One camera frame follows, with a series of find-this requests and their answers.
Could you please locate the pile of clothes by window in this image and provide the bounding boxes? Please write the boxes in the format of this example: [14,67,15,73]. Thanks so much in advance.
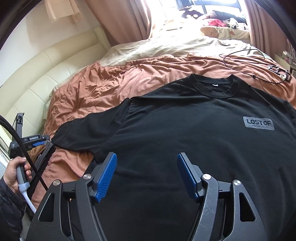
[202,10,248,30]

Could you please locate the black cable on bed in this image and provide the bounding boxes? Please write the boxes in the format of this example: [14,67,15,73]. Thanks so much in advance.
[218,48,292,84]

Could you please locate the pink curtain left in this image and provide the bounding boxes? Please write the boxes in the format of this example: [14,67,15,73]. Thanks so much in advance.
[86,0,152,46]

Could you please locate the small black device on bed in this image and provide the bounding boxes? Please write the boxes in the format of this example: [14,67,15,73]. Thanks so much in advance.
[267,65,291,81]

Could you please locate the rust orange bed blanket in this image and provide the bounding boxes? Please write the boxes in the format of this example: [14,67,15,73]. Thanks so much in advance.
[30,51,296,209]

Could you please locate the cream hanging cloth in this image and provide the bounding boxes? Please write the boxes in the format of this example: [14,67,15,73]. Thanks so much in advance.
[44,0,81,23]

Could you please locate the pink curtain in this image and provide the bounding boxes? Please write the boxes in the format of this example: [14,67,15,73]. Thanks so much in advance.
[86,0,152,46]
[245,1,287,57]

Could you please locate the person's left hand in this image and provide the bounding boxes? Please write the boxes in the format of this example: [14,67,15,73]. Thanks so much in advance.
[3,157,32,194]

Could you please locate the pink curtain right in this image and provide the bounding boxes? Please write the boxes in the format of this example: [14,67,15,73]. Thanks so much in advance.
[245,1,287,57]

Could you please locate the cream bed sheet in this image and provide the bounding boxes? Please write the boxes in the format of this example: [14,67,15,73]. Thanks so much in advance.
[46,26,264,99]

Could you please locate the stack of folded clothes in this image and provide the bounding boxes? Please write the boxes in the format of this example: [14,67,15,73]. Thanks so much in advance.
[29,141,56,175]

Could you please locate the patterned pillow with bear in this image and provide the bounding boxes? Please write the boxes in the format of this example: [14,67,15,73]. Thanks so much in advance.
[201,26,251,44]

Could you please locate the cream padded headboard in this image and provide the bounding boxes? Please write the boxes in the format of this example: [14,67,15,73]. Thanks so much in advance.
[1,26,111,136]

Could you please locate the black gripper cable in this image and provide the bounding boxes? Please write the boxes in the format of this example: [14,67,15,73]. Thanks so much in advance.
[0,114,49,192]

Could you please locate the black long-sleeve sweatshirt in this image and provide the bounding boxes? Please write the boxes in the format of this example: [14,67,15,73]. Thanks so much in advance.
[52,74,295,240]

